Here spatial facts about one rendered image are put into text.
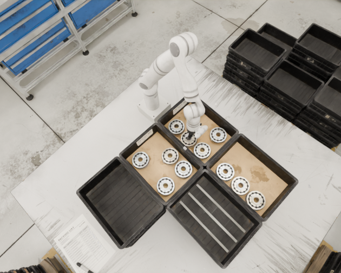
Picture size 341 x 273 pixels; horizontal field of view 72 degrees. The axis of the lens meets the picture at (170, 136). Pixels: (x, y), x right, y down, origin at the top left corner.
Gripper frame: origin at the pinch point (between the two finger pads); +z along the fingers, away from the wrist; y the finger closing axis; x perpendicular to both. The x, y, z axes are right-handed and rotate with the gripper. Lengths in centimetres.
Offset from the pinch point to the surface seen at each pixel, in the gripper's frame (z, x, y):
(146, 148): 2.4, -14.9, 25.1
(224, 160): 2.6, 24.1, -2.1
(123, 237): 3, 13, 68
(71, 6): 25, -187, -27
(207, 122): 2.5, -0.3, -14.0
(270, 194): 3, 55, -5
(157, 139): 2.4, -14.7, 16.4
